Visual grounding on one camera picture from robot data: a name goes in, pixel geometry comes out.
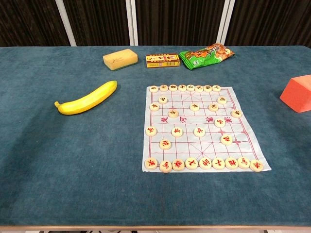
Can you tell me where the red chariot wooden chess piece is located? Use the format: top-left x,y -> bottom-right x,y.
250,160 -> 264,173
144,158 -> 158,171

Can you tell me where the teal felt table cloth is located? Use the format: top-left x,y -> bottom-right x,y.
0,45 -> 311,228

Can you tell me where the white plastic chess board sheet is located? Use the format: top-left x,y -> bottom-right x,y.
141,85 -> 272,173

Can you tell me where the red cannon wooden chess piece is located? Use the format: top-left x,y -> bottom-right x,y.
220,134 -> 233,146
159,139 -> 173,150

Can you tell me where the yellow sponge block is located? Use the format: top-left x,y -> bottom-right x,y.
103,49 -> 138,71

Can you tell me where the yellow red cardboard box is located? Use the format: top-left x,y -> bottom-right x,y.
145,53 -> 181,69

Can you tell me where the red horse wooden chess piece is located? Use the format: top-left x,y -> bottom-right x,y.
158,161 -> 172,174
238,157 -> 252,169

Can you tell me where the green orange snack bag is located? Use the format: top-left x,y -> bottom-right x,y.
179,43 -> 236,71

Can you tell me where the dark slatted partition panel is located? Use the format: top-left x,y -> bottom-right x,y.
63,0 -> 134,47
0,0 -> 77,47
220,0 -> 311,47
132,0 -> 231,46

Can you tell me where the orange foam cube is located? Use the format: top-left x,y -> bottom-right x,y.
279,74 -> 311,114

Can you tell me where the red elephant wooden chess piece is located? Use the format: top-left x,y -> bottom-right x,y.
172,159 -> 186,172
225,157 -> 239,170

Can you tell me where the yellow banana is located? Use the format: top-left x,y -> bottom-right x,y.
54,80 -> 118,116

